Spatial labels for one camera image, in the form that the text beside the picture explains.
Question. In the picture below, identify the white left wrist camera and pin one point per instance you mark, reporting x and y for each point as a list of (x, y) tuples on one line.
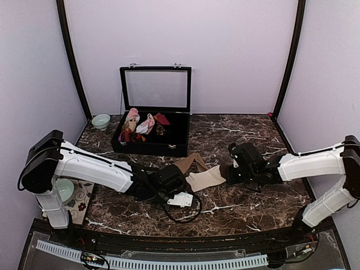
[(181, 200)]

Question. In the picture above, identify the brown patterned small sock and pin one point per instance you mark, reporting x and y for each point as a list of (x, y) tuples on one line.
[(160, 130)]

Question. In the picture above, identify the black box with glass lid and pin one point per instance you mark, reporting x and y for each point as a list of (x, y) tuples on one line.
[(152, 90)]

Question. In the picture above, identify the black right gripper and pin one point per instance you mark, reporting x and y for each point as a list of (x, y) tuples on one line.
[(231, 179)]

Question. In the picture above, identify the maroon orange rolled sock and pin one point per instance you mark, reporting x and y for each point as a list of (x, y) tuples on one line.
[(129, 136)]

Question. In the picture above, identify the black front table rail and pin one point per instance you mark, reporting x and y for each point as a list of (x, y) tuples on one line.
[(99, 237)]

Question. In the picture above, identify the small circuit board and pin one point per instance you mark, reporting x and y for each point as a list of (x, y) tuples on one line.
[(92, 258)]

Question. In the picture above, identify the pale green bowl on mat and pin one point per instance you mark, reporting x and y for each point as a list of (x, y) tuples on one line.
[(66, 189)]

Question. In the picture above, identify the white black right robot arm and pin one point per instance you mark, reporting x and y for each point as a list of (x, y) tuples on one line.
[(340, 159)]

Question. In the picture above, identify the black frame post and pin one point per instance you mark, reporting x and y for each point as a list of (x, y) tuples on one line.
[(65, 31), (300, 11)]

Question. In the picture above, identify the floral placemat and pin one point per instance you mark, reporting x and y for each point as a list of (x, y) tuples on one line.
[(81, 202)]

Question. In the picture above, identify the dark red folded sock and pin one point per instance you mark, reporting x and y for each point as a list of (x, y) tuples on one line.
[(161, 119)]

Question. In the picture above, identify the black left frame post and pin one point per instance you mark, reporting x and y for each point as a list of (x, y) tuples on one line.
[(65, 31)]

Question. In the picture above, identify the pink white rolled sock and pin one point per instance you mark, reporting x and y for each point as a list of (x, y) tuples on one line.
[(146, 126)]

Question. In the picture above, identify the pale green bowl at back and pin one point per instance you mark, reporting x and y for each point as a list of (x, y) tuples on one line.
[(101, 121)]

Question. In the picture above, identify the black right frame post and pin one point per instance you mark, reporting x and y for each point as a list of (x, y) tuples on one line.
[(300, 11)]

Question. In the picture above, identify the cream brown block sock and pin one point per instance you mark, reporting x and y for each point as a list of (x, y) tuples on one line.
[(209, 178)]

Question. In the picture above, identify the beige patterned rolled sock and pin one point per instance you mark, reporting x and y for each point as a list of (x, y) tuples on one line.
[(130, 124)]

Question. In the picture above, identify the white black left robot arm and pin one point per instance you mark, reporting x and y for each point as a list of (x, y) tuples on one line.
[(53, 158)]

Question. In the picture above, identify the tan ribbed sock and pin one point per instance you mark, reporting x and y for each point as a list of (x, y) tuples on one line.
[(195, 158)]

